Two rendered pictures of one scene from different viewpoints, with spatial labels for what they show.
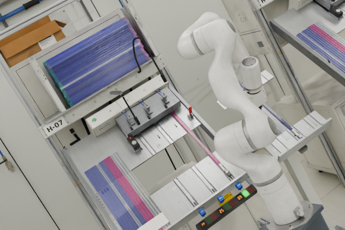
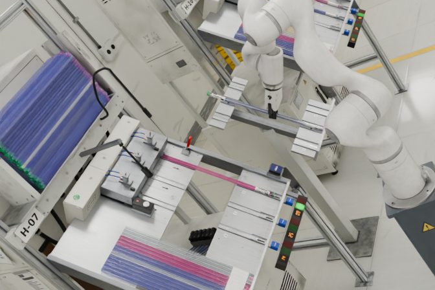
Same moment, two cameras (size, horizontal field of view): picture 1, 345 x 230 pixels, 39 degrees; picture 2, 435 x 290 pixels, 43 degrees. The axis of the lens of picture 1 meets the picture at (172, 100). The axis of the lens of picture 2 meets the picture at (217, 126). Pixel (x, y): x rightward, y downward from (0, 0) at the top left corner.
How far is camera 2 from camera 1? 1.16 m
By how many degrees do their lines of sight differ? 33
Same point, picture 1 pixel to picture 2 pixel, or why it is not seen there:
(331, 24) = not seen: hidden behind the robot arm
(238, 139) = (364, 113)
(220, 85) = (322, 61)
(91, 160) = (98, 251)
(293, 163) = (301, 165)
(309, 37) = not seen: hidden behind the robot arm
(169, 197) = (228, 248)
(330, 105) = (286, 102)
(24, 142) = not seen: outside the picture
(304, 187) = (317, 188)
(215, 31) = (296, 0)
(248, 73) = (277, 63)
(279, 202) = (410, 170)
